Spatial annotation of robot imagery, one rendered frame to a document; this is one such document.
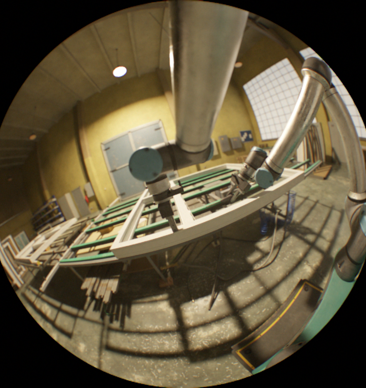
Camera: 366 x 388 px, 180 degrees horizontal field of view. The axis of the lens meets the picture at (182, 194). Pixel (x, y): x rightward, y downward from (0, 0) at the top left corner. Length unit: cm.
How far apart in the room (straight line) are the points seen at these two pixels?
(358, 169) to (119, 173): 772
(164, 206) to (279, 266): 137
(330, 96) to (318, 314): 78
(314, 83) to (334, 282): 71
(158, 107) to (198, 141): 772
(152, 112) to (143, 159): 756
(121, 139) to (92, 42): 637
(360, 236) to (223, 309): 111
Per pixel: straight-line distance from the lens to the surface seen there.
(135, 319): 152
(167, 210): 43
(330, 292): 66
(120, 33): 776
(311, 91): 51
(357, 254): 65
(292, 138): 48
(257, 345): 92
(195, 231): 55
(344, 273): 70
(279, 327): 96
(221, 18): 16
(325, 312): 63
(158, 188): 42
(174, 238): 55
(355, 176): 70
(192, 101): 18
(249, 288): 133
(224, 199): 71
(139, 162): 29
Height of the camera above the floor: 122
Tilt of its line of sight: 17 degrees down
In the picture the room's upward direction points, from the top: 17 degrees counter-clockwise
